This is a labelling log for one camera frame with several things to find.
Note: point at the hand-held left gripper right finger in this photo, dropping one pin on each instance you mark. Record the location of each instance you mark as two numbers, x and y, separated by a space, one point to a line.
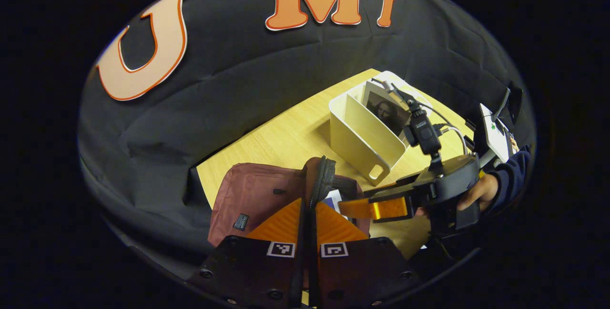
313 261

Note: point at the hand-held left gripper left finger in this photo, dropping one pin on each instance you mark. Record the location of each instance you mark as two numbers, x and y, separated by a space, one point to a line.
298 261

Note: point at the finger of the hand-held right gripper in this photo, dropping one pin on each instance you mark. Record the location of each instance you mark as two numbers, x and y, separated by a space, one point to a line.
381 209

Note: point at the blue book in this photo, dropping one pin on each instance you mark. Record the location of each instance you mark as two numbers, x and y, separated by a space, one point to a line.
333 198

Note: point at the white bookshelf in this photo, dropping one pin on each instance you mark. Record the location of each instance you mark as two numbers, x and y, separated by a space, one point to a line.
362 142

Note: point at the dark red schoolbag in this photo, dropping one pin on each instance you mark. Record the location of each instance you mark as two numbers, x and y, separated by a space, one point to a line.
252 199

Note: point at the black portrait book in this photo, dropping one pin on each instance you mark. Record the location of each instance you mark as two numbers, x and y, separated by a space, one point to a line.
386 108

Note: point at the white electronic box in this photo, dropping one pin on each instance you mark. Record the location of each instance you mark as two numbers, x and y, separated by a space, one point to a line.
495 135

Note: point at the dark device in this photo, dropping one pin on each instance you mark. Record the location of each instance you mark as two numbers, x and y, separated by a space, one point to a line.
510 104

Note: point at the black backdrop cloth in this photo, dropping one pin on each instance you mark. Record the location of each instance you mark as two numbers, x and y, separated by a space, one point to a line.
238 85

